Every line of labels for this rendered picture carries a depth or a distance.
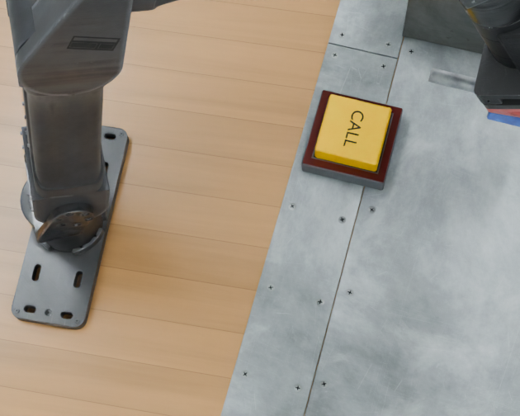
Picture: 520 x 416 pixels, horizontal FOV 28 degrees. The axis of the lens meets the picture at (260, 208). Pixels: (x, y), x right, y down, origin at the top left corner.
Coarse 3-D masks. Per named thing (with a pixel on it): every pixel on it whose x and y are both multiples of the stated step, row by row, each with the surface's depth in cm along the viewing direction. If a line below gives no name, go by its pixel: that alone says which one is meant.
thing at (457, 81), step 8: (432, 72) 87; (440, 72) 87; (448, 72) 87; (432, 80) 87; (440, 80) 87; (448, 80) 86; (456, 80) 86; (464, 80) 86; (472, 80) 86; (464, 88) 86; (472, 88) 86; (488, 112) 87; (496, 120) 87; (504, 120) 86; (512, 120) 86
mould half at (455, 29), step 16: (416, 0) 96; (432, 0) 96; (448, 0) 95; (416, 16) 99; (432, 16) 98; (448, 16) 97; (464, 16) 97; (416, 32) 102; (432, 32) 101; (448, 32) 100; (464, 32) 100; (464, 48) 102; (480, 48) 101
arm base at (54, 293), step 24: (120, 144) 100; (120, 168) 99; (24, 192) 92; (72, 240) 94; (96, 240) 96; (24, 264) 97; (48, 264) 97; (72, 264) 96; (96, 264) 96; (24, 288) 96; (48, 288) 96; (72, 288) 96; (24, 312) 95; (48, 312) 95; (72, 312) 95
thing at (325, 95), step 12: (324, 96) 99; (348, 96) 99; (324, 108) 99; (396, 108) 99; (396, 120) 98; (312, 132) 98; (312, 144) 98; (384, 156) 97; (336, 168) 97; (348, 168) 97; (384, 168) 97
